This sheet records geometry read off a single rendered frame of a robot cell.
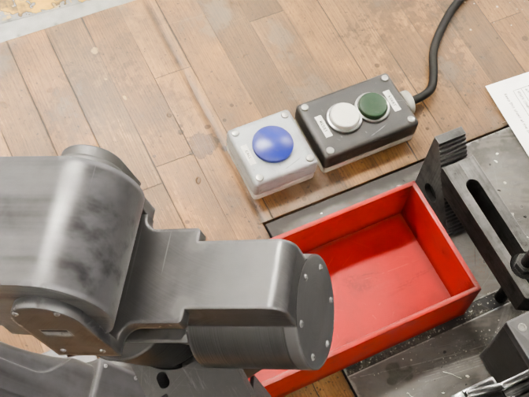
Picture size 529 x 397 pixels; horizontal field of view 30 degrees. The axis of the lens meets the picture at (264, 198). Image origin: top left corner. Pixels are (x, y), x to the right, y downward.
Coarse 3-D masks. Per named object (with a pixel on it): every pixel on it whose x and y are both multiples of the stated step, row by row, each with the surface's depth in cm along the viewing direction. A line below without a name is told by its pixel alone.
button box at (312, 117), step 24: (456, 0) 109; (432, 48) 105; (432, 72) 103; (336, 96) 99; (360, 96) 98; (384, 96) 99; (408, 96) 100; (312, 120) 97; (360, 120) 97; (384, 120) 98; (408, 120) 98; (312, 144) 97; (336, 144) 96; (360, 144) 96; (384, 144) 98; (336, 168) 98
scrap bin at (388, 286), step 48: (384, 192) 90; (336, 240) 94; (384, 240) 94; (432, 240) 91; (336, 288) 91; (384, 288) 92; (432, 288) 92; (480, 288) 86; (336, 336) 89; (384, 336) 85; (288, 384) 84
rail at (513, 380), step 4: (524, 372) 80; (528, 372) 80; (516, 376) 80; (520, 376) 80; (524, 376) 80; (528, 376) 80; (504, 380) 79; (508, 380) 79; (512, 380) 79; (516, 380) 79; (520, 380) 80; (504, 384) 79; (508, 384) 79; (512, 384) 79; (504, 388) 79
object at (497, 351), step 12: (504, 336) 84; (492, 348) 87; (504, 348) 84; (492, 360) 87; (504, 360) 85; (516, 360) 83; (492, 372) 88; (504, 372) 86; (516, 372) 84; (528, 396) 84
